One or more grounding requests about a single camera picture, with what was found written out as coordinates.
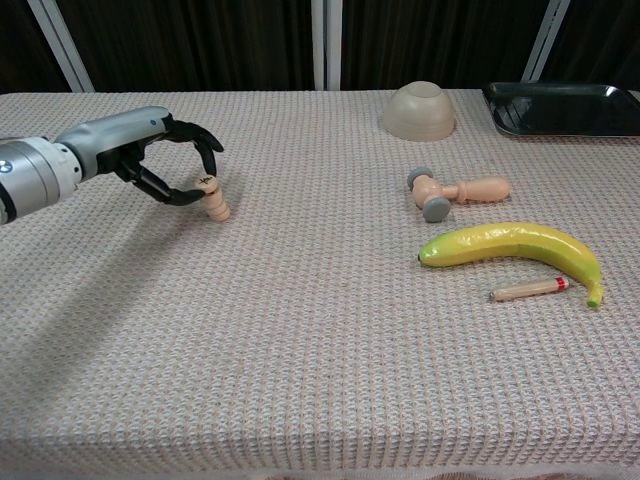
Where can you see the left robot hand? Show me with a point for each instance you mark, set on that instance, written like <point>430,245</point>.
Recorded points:
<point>110,140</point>

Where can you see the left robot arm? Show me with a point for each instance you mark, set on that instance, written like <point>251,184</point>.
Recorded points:
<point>30,175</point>

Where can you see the black curtain panel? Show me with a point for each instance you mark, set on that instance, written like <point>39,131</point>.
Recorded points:
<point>20,50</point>
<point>440,40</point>
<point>190,45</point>
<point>605,40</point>

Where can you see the beige woven tablecloth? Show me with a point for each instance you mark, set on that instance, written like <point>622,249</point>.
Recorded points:
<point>320,350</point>

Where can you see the beige upturned bowl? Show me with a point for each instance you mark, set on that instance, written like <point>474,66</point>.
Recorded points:
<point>419,117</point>

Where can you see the wooden toy hammer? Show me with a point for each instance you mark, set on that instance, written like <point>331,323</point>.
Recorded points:
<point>440,192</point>

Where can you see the yellow banana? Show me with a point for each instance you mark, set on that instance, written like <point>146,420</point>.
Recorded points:
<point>510,242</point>

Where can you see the wooden stick red band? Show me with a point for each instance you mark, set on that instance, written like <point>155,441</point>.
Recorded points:
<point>525,290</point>

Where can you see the black rectangular tray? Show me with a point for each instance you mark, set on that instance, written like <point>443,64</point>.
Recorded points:
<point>565,112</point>

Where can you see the white frame post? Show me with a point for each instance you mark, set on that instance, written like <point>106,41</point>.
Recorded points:
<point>326,45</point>
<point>60,45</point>
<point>545,40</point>

